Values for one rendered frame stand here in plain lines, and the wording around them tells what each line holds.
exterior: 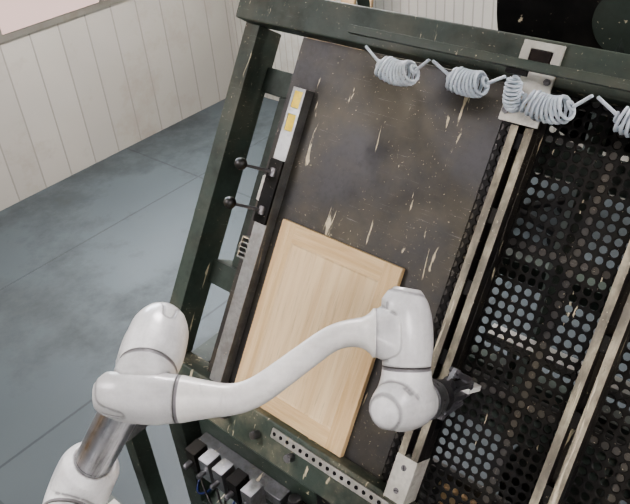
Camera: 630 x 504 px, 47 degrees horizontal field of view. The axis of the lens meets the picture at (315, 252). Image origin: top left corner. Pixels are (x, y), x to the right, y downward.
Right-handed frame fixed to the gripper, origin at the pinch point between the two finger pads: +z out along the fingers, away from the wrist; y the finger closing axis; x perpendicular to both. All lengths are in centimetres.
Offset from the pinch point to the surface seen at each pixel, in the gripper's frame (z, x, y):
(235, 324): 4, 79, -17
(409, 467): 0.9, 8.0, -26.4
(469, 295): 0.6, 8.2, 20.6
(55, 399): 52, 211, -115
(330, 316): 6.5, 47.9, -1.7
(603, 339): 1.0, -24.2, 23.1
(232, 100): 3, 105, 48
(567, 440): 4.2, -24.3, -2.1
